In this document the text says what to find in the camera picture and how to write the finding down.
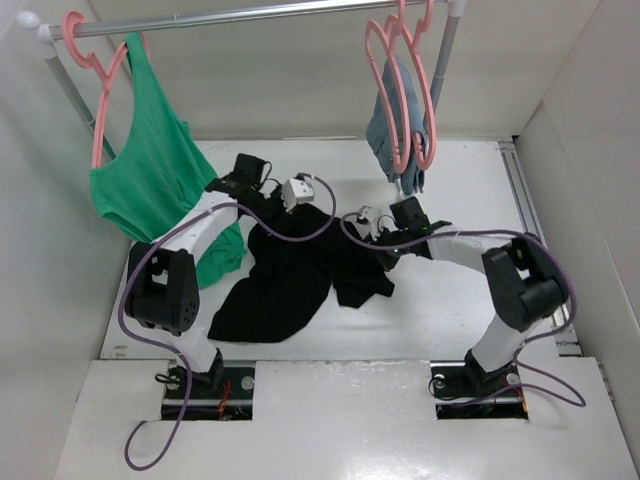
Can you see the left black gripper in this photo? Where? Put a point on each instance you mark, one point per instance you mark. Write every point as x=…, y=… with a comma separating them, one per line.
x=282, y=217

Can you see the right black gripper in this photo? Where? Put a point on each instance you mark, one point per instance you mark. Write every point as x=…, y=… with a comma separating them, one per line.
x=387, y=261

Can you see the black t shirt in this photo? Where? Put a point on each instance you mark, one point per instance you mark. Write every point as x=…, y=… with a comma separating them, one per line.
x=289, y=282

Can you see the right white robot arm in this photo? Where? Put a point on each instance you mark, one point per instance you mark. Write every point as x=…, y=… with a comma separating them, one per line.
x=525, y=281

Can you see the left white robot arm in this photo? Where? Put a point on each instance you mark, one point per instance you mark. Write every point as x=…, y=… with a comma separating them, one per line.
x=161, y=299

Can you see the pink hanger with denim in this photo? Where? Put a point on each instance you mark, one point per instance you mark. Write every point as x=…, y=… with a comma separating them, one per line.
x=424, y=155

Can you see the blue denim garment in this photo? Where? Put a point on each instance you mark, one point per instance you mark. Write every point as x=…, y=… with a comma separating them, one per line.
x=378, y=137

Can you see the green tank top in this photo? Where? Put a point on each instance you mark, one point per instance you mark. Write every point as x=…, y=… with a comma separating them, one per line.
x=160, y=173

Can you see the metal clothes rack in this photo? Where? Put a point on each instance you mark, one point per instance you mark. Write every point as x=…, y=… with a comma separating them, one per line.
x=75, y=26

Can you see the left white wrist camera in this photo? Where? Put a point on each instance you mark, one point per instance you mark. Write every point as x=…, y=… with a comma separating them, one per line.
x=297, y=191

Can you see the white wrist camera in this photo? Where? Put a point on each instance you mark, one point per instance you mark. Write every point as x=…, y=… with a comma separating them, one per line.
x=297, y=191
x=365, y=215

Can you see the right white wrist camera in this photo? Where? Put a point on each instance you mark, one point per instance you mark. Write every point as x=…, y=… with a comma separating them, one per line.
x=365, y=215

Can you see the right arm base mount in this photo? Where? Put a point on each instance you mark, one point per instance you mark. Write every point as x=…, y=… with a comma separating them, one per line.
x=458, y=397

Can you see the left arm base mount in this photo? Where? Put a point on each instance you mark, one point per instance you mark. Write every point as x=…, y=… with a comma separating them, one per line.
x=228, y=398

